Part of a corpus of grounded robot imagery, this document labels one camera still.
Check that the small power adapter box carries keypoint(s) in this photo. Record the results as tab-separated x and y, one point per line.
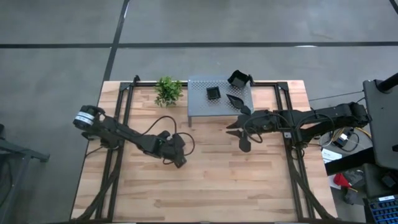
343	139

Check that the potted green artificial plant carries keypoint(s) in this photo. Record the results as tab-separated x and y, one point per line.
168	91

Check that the silver corner bracket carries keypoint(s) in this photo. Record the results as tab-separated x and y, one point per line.
287	135

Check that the grey perforated metal shelf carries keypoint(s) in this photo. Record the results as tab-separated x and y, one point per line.
199	102

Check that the small black square plate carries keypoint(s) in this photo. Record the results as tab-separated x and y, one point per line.
213	93

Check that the grey metal table frame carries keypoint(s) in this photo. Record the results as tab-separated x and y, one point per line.
21	152

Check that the grey computer case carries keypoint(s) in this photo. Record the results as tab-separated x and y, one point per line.
384	124

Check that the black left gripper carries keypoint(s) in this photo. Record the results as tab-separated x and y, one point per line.
172	147

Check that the black teardrop plate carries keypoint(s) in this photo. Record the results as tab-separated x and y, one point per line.
234	100

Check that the black round pole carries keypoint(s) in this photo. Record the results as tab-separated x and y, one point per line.
388	83

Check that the red cone-shaped object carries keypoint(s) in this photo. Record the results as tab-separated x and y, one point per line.
341	180

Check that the black wavy square bowl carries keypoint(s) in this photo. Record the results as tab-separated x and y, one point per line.
238	79

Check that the black aluminium extrusion frame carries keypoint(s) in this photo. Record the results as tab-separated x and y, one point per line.
149	84

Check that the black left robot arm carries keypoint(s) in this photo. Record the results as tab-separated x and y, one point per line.
124	133

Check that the backlit black keyboard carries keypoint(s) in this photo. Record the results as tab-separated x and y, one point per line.
385	213

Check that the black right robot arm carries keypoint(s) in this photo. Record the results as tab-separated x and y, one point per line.
326	113

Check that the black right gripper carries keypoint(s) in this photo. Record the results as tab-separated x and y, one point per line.
264	123

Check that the white paper sheet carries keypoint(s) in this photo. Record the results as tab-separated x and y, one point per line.
330	154

